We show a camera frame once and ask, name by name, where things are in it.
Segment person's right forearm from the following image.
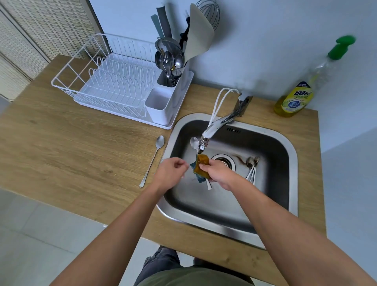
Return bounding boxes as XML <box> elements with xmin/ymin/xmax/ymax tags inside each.
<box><xmin>230</xmin><ymin>176</ymin><xmax>377</xmax><ymax>286</ymax></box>

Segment round sink drain strainer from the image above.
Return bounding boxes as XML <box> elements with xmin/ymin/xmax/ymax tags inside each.
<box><xmin>211</xmin><ymin>154</ymin><xmax>236</xmax><ymax>172</ymax></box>

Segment person's left hand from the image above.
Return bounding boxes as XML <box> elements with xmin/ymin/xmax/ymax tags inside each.
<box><xmin>150</xmin><ymin>157</ymin><xmax>190</xmax><ymax>193</ymax></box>

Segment olive green shirt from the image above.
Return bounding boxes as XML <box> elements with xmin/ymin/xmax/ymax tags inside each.
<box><xmin>138</xmin><ymin>265</ymin><xmax>254</xmax><ymax>286</ymax></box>

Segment stainless steel sink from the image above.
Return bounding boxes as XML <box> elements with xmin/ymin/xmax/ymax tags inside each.
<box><xmin>156</xmin><ymin>113</ymin><xmax>299</xmax><ymax>250</ymax></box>

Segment chrome faucet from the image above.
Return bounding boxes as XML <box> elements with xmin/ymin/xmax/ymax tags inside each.
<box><xmin>198</xmin><ymin>91</ymin><xmax>254</xmax><ymax>155</ymax></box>

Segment white plastic drip tray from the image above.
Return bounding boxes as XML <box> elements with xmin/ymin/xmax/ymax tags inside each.
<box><xmin>73</xmin><ymin>70</ymin><xmax>194</xmax><ymax>130</ymax></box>

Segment steel wire whisk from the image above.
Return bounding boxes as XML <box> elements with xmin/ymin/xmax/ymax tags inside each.
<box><xmin>195</xmin><ymin>0</ymin><xmax>221</xmax><ymax>32</ymax></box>

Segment long steel spoon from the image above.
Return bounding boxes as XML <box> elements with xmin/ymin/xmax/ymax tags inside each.
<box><xmin>139</xmin><ymin>135</ymin><xmax>165</xmax><ymax>188</ymax></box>

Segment black kitchen utensil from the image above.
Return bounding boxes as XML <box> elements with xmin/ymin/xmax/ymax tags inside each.
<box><xmin>179</xmin><ymin>16</ymin><xmax>191</xmax><ymax>53</ymax></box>

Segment white-handled steel spoon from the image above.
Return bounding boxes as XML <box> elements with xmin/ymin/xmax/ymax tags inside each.
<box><xmin>190</xmin><ymin>136</ymin><xmax>212</xmax><ymax>191</ymax></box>
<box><xmin>245</xmin><ymin>156</ymin><xmax>255</xmax><ymax>182</ymax></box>
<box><xmin>250</xmin><ymin>156</ymin><xmax>261</xmax><ymax>185</ymax></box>

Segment person's left forearm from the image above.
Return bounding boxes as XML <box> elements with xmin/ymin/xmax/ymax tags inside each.
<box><xmin>49</xmin><ymin>182</ymin><xmax>172</xmax><ymax>286</ymax></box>

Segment white cord loop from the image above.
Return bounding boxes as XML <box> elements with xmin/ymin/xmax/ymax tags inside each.
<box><xmin>209</xmin><ymin>88</ymin><xmax>240</xmax><ymax>128</ymax></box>

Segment white wire dish rack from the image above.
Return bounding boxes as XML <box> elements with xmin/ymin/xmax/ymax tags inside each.
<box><xmin>51</xmin><ymin>33</ymin><xmax>165</xmax><ymax>119</ymax></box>

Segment grey trousers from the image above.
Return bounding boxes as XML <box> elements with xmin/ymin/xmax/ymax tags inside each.
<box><xmin>134</xmin><ymin>246</ymin><xmax>254</xmax><ymax>286</ymax></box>

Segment woven rattan cabinet door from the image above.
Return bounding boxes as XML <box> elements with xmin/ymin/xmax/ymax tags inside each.
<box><xmin>0</xmin><ymin>0</ymin><xmax>104</xmax><ymax>101</ymax></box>

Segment yellow dish soap bottle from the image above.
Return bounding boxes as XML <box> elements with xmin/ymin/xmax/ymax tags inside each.
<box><xmin>274</xmin><ymin>35</ymin><xmax>357</xmax><ymax>118</ymax></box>

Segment white cutlery holder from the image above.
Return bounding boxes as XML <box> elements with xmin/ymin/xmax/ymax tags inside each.
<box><xmin>145</xmin><ymin>58</ymin><xmax>191</xmax><ymax>126</ymax></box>

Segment steel ladle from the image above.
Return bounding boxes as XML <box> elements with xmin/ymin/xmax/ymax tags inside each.
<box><xmin>155</xmin><ymin>37</ymin><xmax>184</xmax><ymax>60</ymax></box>

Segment dark grey spatula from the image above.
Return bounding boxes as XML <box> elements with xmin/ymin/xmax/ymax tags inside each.
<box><xmin>156</xmin><ymin>6</ymin><xmax>173</xmax><ymax>39</ymax></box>

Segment yellow and green sponge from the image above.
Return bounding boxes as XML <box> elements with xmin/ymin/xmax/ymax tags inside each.
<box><xmin>190</xmin><ymin>154</ymin><xmax>211</xmax><ymax>184</ymax></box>

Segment person's right hand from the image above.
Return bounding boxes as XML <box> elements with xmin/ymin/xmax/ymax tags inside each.
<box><xmin>199</xmin><ymin>159</ymin><xmax>241</xmax><ymax>192</ymax></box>

